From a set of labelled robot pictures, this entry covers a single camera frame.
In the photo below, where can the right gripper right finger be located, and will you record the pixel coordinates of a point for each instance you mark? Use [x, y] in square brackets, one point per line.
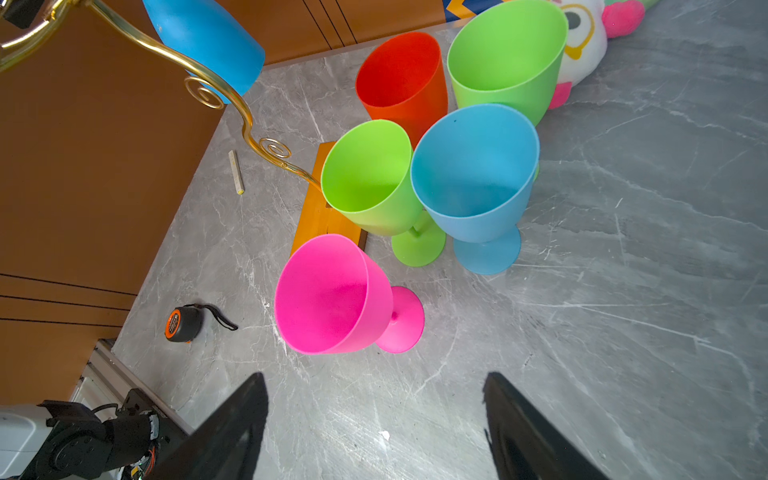
[523, 443]

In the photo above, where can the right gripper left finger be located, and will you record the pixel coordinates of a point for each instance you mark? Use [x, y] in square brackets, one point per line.
[228, 444]

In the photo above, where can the pink wine glass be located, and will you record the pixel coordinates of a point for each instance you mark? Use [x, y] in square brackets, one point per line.
[332, 298]

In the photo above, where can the blue wine glass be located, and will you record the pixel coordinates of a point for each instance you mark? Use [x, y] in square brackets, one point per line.
[473, 171]
[207, 33]

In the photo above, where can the green wine glass front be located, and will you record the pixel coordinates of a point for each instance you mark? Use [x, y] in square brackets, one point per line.
[366, 177]

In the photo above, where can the green wine glass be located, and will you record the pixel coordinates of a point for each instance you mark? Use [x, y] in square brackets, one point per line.
[510, 54]
[366, 177]

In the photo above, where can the red wine glass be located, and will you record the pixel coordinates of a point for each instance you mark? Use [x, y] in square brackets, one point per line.
[403, 81]

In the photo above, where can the blue wine glass back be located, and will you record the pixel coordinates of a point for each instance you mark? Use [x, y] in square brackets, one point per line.
[207, 33]

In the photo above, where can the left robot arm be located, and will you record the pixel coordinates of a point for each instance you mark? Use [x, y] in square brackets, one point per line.
[59, 439]

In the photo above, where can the wooden rack base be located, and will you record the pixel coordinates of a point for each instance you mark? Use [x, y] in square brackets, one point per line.
[318, 218]

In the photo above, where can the orange black tape measure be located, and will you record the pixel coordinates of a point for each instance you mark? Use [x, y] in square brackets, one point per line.
[185, 322]

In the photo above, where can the white plush bird toy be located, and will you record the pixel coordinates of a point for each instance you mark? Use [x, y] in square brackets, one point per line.
[591, 24]

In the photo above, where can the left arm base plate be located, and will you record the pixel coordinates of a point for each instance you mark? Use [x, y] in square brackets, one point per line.
[167, 434]

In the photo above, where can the aluminium front rail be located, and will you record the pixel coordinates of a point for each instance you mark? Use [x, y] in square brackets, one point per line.
[106, 380]

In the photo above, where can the gold wire glass rack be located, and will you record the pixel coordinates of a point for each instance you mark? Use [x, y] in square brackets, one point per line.
[87, 114]

